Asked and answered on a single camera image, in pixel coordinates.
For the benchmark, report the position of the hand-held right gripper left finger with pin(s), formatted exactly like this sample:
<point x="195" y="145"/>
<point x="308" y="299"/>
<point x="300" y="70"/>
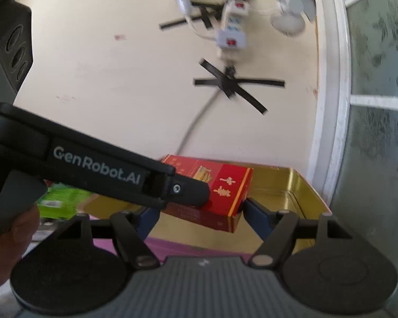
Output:
<point x="147" y="220"/>

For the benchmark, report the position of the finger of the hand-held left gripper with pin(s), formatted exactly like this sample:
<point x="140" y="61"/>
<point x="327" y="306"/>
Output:
<point x="189" y="192"/>

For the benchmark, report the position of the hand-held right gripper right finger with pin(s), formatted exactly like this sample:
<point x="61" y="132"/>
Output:
<point x="255" y="217"/>

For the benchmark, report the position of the red box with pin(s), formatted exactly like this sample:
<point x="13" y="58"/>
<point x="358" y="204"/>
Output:
<point x="227" y="185"/>

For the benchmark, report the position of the pink tin box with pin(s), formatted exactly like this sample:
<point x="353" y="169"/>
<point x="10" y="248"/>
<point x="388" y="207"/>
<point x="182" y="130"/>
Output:
<point x="285" y="188"/>

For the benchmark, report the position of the bright green packet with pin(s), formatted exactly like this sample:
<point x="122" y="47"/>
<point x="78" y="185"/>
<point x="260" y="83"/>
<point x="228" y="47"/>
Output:
<point x="61" y="202"/>

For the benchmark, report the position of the person's left hand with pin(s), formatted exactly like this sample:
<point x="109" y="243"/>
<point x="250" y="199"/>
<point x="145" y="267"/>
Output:
<point x="10" y="255"/>

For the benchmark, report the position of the black tape cross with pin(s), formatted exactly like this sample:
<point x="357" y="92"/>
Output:
<point x="229" y="84"/>

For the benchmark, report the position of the black tape strips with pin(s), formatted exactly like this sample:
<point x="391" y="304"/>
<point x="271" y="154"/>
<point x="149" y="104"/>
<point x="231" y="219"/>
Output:
<point x="205" y="15"/>

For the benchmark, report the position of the white power strip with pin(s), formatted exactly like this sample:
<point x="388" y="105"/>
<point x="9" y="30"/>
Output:
<point x="235" y="13"/>

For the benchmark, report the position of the small white fan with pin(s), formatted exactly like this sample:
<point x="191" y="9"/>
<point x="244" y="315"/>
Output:
<point x="288" y="23"/>

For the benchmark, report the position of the white window frame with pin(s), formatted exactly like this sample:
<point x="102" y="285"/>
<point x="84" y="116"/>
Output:
<point x="338" y="106"/>

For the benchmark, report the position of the white switch adapter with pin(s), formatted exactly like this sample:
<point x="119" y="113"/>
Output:
<point x="231" y="39"/>

